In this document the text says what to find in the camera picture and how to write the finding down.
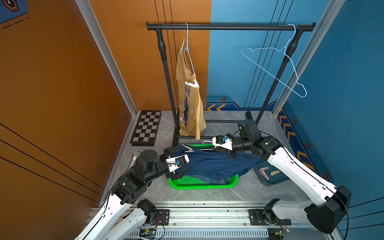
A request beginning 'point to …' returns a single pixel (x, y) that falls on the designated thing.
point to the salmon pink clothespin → (263, 173)
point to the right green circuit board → (282, 232)
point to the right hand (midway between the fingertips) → (215, 145)
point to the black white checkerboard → (146, 129)
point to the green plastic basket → (187, 182)
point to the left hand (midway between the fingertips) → (183, 153)
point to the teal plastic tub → (267, 174)
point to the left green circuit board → (147, 231)
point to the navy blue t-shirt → (215, 165)
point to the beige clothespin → (190, 149)
